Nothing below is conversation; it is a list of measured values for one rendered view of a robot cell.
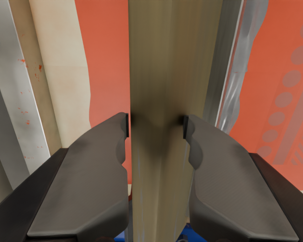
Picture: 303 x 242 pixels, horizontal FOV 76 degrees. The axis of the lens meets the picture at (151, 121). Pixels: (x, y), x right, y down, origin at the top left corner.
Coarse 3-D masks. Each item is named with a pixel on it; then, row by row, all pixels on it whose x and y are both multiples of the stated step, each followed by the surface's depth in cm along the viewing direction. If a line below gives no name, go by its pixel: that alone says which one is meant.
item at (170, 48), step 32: (128, 0) 10; (160, 0) 9; (192, 0) 10; (128, 32) 11; (160, 32) 9; (192, 32) 11; (160, 64) 10; (192, 64) 12; (160, 96) 11; (192, 96) 14; (160, 128) 12; (160, 160) 13; (160, 192) 14; (160, 224) 16
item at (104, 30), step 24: (96, 0) 21; (120, 0) 21; (288, 0) 21; (96, 24) 22; (120, 24) 22; (264, 24) 22; (288, 24) 22; (96, 48) 23; (120, 48) 23; (264, 48) 23; (288, 48) 23
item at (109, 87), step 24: (96, 72) 25; (120, 72) 25; (264, 72) 25; (96, 96) 26; (120, 96) 26; (240, 96) 26; (264, 96) 26; (96, 120) 28; (240, 120) 28; (264, 120) 28; (240, 144) 30; (288, 168) 32
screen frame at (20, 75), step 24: (0, 0) 18; (24, 0) 20; (0, 24) 19; (24, 24) 20; (0, 48) 20; (24, 48) 20; (0, 72) 21; (24, 72) 21; (24, 96) 22; (48, 96) 26; (24, 120) 24; (48, 120) 26; (24, 144) 26; (48, 144) 26
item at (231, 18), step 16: (224, 0) 13; (240, 0) 12; (224, 16) 13; (240, 16) 13; (224, 32) 14; (224, 48) 14; (224, 64) 14; (224, 80) 15; (208, 96) 16; (224, 96) 16; (208, 112) 17; (192, 176) 20
